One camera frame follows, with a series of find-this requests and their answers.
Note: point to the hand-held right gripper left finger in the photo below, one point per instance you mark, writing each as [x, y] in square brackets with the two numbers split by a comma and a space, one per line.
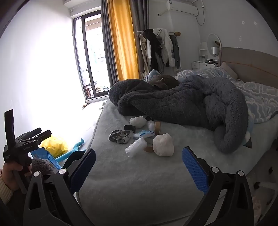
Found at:
[86, 167]

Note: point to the black garment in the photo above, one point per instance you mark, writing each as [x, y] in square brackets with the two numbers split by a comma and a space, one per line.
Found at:
[154, 47]

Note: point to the pale blue plush toy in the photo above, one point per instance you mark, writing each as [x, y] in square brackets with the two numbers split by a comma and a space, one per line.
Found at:
[152, 73]

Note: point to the grey curtain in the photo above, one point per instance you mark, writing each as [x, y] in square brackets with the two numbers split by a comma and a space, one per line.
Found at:
[106, 32]
[140, 21]

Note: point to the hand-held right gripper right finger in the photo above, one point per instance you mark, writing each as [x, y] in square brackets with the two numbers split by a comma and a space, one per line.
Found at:
[195, 171]

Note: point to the yellow plastic bag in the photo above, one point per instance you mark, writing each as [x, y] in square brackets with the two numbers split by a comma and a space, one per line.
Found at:
[56, 145]

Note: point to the grey slipper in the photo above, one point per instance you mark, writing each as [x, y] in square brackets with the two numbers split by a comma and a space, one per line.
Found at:
[102, 105]

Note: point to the grey fleece blanket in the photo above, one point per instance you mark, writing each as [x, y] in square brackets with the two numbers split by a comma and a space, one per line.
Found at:
[184, 102]

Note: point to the black tape roll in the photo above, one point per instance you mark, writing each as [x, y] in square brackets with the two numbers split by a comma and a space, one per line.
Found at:
[128, 127]

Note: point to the blue white packet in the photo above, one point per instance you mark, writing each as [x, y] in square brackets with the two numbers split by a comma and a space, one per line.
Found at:
[144, 133]

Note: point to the clear plastic wrapper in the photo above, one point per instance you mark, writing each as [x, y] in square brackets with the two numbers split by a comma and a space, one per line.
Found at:
[151, 125]

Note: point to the clothes rack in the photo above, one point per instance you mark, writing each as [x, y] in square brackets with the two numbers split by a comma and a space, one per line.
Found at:
[173, 33]

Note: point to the white table lamp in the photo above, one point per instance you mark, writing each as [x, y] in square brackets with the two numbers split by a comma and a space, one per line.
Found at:
[214, 50]

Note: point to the person's left forearm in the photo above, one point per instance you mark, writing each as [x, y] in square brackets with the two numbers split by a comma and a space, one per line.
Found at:
[4, 192]

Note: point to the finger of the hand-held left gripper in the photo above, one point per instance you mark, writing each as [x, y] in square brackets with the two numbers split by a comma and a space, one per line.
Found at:
[32, 133]
[43, 135]

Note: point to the grey cat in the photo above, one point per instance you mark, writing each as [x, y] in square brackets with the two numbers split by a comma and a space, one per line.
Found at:
[167, 81]

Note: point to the sliding glass door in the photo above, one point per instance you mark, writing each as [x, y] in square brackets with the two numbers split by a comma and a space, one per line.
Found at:
[79, 65]

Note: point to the white air conditioner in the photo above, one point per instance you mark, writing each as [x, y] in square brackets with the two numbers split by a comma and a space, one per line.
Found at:
[182, 8]

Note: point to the beige coat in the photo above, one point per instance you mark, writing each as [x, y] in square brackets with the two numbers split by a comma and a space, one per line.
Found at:
[143, 54]

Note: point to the black printed packet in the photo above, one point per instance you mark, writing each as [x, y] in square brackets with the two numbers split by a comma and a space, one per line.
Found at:
[119, 136]

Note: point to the round mirror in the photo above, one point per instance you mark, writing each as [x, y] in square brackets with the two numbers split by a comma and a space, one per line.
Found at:
[214, 40]

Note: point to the white dresser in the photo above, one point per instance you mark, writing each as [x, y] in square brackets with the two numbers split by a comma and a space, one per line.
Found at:
[198, 64]

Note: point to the person's left hand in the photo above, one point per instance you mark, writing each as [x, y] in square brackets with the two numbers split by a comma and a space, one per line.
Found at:
[9, 173]

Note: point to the white shelf organizer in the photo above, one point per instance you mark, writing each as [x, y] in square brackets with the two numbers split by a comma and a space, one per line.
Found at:
[203, 55]

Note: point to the yellow curtain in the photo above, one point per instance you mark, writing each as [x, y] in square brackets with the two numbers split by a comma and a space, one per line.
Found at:
[121, 43]

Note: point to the blue cloud pattern duvet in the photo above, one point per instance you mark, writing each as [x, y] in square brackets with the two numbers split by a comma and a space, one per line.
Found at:
[260, 97]

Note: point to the pale blue white cloth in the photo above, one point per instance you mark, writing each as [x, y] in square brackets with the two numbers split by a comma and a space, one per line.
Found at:
[248, 132]

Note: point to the brown cardboard piece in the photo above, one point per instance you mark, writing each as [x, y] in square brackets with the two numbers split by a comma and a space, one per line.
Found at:
[148, 150]

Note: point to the white jacket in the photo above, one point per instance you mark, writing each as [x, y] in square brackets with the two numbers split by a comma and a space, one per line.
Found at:
[168, 50]

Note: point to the large crumpled white tissue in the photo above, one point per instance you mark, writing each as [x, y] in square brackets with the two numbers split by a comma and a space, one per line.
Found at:
[162, 144]

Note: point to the beige padded headboard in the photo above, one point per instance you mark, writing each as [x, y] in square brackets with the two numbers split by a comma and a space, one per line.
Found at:
[249, 63]

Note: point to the grey fuzzy cloth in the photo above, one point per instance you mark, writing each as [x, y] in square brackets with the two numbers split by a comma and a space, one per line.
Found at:
[42, 166]

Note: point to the small crumpled white tissue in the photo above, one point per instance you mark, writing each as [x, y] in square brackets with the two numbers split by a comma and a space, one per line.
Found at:
[138, 121]

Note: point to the blue printed packet bag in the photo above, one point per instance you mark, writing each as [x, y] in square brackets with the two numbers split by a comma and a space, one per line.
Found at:
[48, 159]

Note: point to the cardboard tape core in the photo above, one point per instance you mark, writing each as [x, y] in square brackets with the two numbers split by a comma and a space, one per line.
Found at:
[157, 128]

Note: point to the beige pillow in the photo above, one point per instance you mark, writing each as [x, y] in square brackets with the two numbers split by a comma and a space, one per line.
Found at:
[228, 69]

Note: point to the grey garment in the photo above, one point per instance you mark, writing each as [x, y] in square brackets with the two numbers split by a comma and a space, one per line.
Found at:
[176, 52]

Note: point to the bed with pale sheet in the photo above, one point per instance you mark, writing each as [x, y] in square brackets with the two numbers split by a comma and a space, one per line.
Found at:
[141, 184]

